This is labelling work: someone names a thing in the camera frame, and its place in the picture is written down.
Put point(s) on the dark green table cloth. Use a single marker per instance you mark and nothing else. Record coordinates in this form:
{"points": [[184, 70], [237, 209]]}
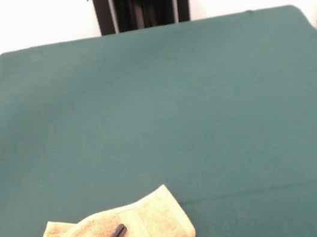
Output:
{"points": [[204, 101]]}

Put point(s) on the small black rubber pad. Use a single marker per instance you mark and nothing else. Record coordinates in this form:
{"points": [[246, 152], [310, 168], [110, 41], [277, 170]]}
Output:
{"points": [[116, 236]]}

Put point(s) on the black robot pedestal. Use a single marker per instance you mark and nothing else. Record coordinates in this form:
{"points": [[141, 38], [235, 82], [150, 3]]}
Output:
{"points": [[104, 12]]}

